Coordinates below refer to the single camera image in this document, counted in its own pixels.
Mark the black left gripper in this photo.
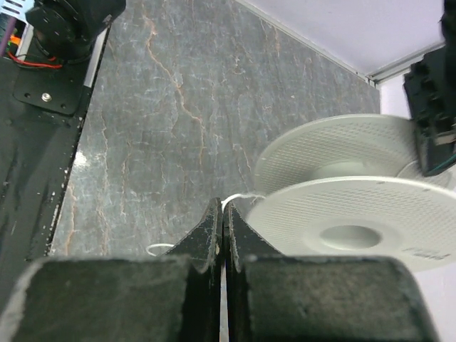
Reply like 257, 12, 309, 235
403, 1, 455, 176

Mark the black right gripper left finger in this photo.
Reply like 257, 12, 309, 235
1, 198, 223, 341

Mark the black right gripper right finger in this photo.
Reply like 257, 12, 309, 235
223, 204, 440, 341

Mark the thin white cable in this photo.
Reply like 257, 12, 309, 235
145, 192, 267, 257

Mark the white perforated cable spool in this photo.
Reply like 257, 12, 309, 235
247, 114, 455, 271

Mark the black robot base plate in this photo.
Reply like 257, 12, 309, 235
1, 31, 109, 303

